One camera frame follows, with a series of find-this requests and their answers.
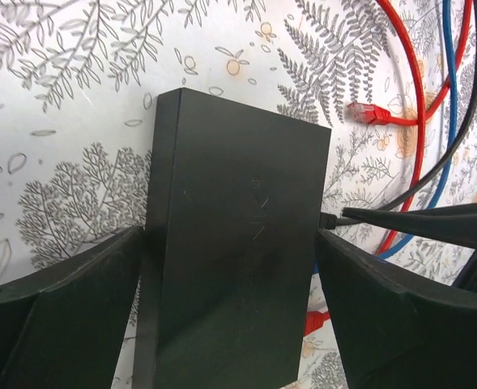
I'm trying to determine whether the black ethernet cable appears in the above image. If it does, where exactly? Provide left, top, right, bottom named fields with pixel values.
left=318, top=0, right=477, bottom=231

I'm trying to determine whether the blue ethernet cable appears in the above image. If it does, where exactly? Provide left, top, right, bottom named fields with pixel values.
left=377, top=0, right=460, bottom=260

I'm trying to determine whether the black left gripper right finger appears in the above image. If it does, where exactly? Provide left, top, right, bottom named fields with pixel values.
left=315, top=231, right=477, bottom=388

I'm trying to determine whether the floral patterned table mat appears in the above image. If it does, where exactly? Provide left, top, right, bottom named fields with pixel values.
left=0, top=1, right=477, bottom=388

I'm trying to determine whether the black network switch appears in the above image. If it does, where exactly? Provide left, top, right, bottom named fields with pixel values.
left=132, top=88, right=331, bottom=388

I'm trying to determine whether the red ethernet cable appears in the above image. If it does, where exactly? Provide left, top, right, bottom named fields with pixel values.
left=302, top=0, right=474, bottom=337

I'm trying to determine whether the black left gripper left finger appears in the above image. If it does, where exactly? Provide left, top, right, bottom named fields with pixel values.
left=0, top=227, right=143, bottom=388

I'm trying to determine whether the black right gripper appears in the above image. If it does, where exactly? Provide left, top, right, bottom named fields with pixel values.
left=343, top=203, right=477, bottom=293

